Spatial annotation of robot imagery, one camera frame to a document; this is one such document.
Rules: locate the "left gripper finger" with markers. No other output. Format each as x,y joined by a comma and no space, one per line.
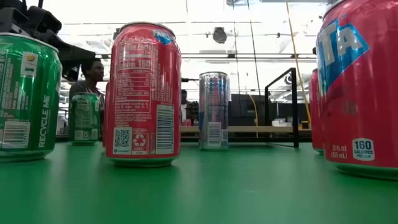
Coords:
68,49
71,70

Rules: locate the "silver blue energy drink can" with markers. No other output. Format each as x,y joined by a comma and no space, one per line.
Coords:
214,112

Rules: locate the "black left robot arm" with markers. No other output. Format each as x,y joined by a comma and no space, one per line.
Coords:
11,3

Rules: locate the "green soda can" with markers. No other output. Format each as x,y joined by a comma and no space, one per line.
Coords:
28,93
84,118

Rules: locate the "round black ceiling fixture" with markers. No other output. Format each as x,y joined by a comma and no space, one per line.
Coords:
219,35

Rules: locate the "black cabinet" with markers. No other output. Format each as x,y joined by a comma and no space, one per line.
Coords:
286,112
245,109

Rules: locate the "white box stack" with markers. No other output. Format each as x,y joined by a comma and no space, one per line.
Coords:
281,123

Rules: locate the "small black box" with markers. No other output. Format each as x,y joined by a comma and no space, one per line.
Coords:
305,125

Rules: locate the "wooden shelf with black frame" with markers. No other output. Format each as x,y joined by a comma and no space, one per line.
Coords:
248,129

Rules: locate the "round black wall fixture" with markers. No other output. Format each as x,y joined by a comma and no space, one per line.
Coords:
287,79

